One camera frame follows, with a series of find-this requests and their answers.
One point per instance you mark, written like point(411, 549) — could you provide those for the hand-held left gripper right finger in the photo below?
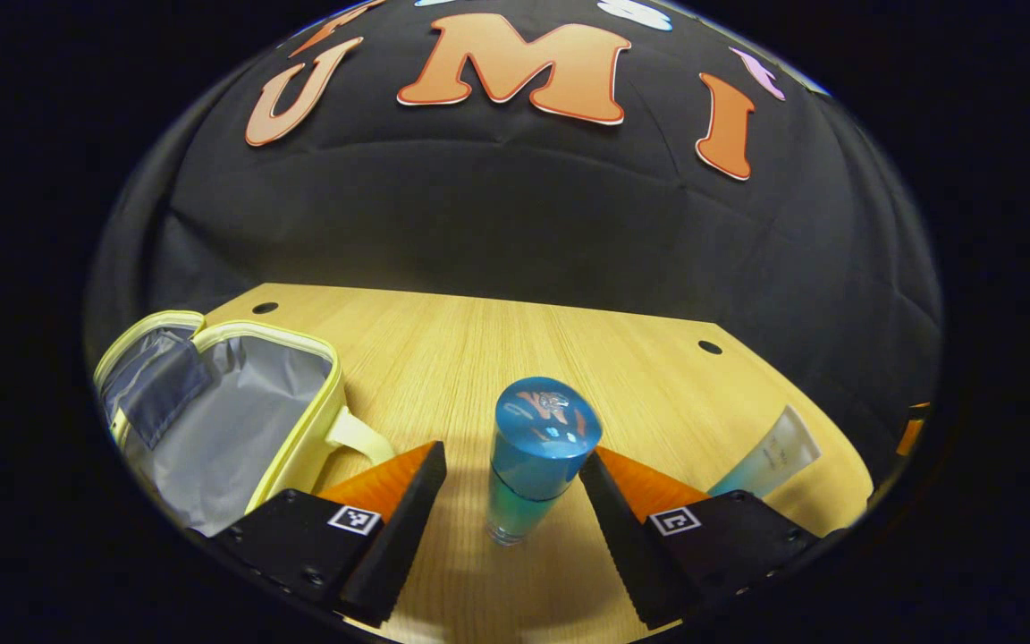
point(618, 537)

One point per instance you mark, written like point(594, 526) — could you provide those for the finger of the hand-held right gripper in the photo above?
point(911, 431)

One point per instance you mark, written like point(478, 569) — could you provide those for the blue skin care bottle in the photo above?
point(537, 447)

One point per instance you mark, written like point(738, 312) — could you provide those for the black backdrop cloth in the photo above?
point(515, 215)

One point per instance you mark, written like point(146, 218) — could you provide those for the blue white skin care tube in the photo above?
point(770, 456)

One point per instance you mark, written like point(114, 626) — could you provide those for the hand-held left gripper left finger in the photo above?
point(408, 528)

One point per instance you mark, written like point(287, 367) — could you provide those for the pale yellow small suitcase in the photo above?
point(229, 420)

